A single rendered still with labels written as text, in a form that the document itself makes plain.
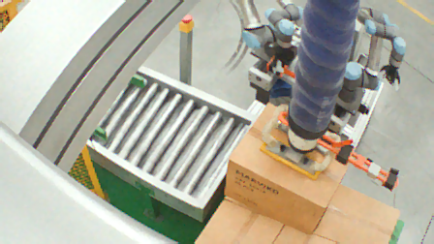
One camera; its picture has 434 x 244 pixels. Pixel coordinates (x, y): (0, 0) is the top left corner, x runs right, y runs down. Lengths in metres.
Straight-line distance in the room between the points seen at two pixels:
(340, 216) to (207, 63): 1.88
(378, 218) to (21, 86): 2.98
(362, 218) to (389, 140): 1.23
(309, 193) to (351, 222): 0.56
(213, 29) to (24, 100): 4.30
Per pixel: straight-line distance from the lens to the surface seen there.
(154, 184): 3.06
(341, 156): 2.52
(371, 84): 2.84
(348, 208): 3.16
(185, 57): 3.46
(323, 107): 2.29
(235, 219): 3.02
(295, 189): 2.69
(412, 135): 4.38
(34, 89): 0.33
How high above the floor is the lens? 3.29
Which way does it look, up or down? 55 degrees down
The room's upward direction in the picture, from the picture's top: 4 degrees clockwise
